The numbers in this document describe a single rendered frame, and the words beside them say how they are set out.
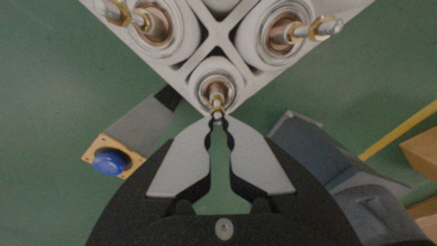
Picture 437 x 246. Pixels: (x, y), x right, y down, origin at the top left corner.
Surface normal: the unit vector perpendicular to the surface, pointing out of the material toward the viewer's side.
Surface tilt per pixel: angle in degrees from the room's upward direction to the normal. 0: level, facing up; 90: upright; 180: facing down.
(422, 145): 89
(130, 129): 90
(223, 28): 0
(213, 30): 0
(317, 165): 90
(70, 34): 0
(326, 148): 90
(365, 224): 73
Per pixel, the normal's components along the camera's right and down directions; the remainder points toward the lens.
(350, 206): -0.70, -0.38
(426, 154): -0.76, -0.55
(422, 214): -0.92, -0.32
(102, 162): 0.03, 0.47
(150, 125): 0.75, -0.58
